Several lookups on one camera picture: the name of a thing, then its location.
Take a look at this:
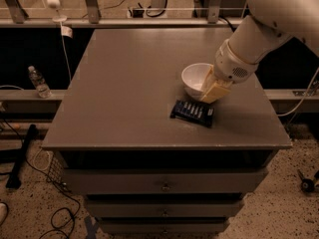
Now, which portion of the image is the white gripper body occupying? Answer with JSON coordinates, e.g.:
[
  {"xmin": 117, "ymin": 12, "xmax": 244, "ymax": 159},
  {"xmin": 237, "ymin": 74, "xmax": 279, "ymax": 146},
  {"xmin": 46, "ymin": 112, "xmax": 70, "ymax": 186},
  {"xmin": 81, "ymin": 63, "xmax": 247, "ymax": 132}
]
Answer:
[{"xmin": 213, "ymin": 39, "xmax": 257, "ymax": 84}]

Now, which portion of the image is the blue rxbar blueberry wrapper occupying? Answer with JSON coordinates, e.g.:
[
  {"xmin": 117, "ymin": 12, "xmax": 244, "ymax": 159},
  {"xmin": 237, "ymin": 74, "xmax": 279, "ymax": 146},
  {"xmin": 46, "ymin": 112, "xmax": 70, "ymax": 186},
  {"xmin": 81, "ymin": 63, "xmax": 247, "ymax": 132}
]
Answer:
[{"xmin": 170, "ymin": 100, "xmax": 214, "ymax": 127}]

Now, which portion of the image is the black caster wheel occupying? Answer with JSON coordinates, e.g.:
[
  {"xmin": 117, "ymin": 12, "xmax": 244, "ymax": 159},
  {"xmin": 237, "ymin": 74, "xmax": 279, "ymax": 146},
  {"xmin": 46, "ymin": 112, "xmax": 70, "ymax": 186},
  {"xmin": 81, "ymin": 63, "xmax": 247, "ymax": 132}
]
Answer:
[{"xmin": 297, "ymin": 169, "xmax": 319, "ymax": 193}]

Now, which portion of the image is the metal railing frame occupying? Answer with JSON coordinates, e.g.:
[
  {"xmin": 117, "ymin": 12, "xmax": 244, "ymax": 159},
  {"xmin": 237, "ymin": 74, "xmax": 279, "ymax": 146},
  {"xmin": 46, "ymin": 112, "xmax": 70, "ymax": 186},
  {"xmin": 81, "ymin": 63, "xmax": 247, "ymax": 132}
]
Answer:
[{"xmin": 0, "ymin": 0, "xmax": 319, "ymax": 114}]

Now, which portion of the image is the bottom grey drawer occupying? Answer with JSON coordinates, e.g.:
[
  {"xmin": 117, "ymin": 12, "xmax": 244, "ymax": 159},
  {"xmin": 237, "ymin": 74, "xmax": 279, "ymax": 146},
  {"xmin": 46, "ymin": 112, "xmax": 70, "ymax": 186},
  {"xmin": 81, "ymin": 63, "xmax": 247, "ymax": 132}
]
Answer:
[{"xmin": 99, "ymin": 219, "xmax": 229, "ymax": 234}]

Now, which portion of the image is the white ceramic bowl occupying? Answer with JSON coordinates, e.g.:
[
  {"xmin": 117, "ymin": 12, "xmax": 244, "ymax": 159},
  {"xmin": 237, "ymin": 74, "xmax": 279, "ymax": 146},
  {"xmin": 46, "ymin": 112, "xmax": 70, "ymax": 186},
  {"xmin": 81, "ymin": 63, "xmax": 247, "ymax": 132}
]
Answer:
[{"xmin": 181, "ymin": 63, "xmax": 213, "ymax": 101}]

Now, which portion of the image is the black power strip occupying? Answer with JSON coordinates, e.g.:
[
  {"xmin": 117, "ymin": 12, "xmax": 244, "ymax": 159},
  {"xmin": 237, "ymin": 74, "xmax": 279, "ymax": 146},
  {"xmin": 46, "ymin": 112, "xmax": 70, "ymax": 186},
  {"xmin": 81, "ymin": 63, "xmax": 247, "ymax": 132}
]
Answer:
[{"xmin": 127, "ymin": 7, "xmax": 145, "ymax": 18}]

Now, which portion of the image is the clear plastic water bottle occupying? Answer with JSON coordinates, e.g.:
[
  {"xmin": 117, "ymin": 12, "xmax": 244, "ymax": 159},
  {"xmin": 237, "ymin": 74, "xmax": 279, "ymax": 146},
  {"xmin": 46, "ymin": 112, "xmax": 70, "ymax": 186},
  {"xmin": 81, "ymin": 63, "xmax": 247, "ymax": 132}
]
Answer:
[{"xmin": 28, "ymin": 66, "xmax": 51, "ymax": 99}]

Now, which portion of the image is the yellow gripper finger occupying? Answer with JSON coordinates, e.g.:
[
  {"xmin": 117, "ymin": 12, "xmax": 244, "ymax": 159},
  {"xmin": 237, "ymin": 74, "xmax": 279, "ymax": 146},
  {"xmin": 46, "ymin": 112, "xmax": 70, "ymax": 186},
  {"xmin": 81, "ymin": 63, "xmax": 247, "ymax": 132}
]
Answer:
[
  {"xmin": 200, "ymin": 80, "xmax": 232, "ymax": 104},
  {"xmin": 201, "ymin": 66, "xmax": 215, "ymax": 94}
]

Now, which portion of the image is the black floor cable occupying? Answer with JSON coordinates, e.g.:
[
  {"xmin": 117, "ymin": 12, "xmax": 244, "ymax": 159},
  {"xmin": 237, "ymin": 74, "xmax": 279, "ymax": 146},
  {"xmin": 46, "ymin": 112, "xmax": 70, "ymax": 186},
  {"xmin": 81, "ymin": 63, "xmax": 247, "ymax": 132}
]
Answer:
[{"xmin": 0, "ymin": 112, "xmax": 82, "ymax": 239}]

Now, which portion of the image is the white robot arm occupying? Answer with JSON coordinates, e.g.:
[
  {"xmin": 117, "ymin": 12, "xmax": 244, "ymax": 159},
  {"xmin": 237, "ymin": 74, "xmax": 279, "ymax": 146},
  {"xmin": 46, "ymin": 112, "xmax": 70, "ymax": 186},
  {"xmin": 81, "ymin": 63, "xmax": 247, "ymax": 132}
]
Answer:
[{"xmin": 199, "ymin": 0, "xmax": 319, "ymax": 104}]

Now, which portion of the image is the grey drawer cabinet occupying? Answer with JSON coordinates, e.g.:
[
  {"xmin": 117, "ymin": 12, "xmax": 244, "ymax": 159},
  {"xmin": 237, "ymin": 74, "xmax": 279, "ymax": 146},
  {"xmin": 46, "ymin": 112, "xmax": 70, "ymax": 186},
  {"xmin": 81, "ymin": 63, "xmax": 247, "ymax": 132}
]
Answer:
[{"xmin": 43, "ymin": 29, "xmax": 291, "ymax": 223}]

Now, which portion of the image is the white webcam on stand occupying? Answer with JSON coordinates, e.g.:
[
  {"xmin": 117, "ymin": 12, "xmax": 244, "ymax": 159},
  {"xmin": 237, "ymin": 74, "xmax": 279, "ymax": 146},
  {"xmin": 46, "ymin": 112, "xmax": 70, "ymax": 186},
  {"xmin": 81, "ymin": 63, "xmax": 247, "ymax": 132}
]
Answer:
[{"xmin": 46, "ymin": 0, "xmax": 67, "ymax": 23}]

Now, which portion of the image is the grey drawer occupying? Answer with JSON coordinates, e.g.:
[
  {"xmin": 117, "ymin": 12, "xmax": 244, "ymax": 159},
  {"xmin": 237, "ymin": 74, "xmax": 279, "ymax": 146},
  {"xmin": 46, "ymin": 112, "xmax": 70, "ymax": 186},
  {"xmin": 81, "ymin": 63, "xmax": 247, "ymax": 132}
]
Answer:
[
  {"xmin": 86, "ymin": 198, "xmax": 243, "ymax": 218},
  {"xmin": 99, "ymin": 219, "xmax": 229, "ymax": 234},
  {"xmin": 63, "ymin": 168, "xmax": 268, "ymax": 195}
]

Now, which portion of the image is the middle grey drawer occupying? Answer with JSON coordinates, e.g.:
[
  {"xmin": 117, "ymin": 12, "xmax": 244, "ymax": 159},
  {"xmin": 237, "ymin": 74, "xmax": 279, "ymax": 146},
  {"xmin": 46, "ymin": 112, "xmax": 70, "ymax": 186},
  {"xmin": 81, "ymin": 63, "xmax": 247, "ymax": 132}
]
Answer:
[{"xmin": 86, "ymin": 198, "xmax": 243, "ymax": 218}]

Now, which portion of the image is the black metal stand leg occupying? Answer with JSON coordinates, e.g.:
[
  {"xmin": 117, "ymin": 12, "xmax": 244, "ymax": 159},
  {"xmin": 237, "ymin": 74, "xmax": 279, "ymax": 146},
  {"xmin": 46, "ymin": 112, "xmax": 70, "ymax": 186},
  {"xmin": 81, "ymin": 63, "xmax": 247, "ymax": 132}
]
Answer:
[{"xmin": 6, "ymin": 124, "xmax": 38, "ymax": 189}]

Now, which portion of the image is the top grey drawer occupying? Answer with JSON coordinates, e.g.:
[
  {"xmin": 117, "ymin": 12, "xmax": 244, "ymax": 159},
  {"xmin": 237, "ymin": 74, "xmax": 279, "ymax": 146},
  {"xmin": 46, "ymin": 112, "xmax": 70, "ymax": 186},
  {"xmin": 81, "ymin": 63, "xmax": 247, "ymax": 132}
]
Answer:
[{"xmin": 63, "ymin": 168, "xmax": 268, "ymax": 195}]

